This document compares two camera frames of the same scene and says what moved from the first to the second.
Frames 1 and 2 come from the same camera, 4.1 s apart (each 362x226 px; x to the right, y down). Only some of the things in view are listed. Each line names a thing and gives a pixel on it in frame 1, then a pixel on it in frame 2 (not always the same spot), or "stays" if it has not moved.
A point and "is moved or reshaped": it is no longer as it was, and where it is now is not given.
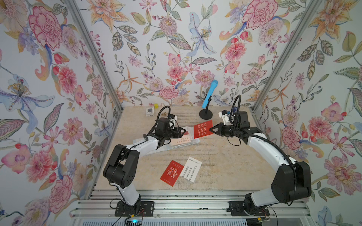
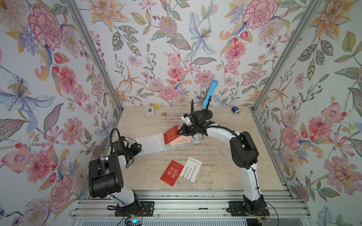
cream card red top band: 185,138 stays
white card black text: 191,169 stays
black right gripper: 220,132 -> 185,132
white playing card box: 150,111 stays
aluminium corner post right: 309,12 stays
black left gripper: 177,129 -> 135,148
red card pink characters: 172,173 stays
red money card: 202,129 is moved or reshaped
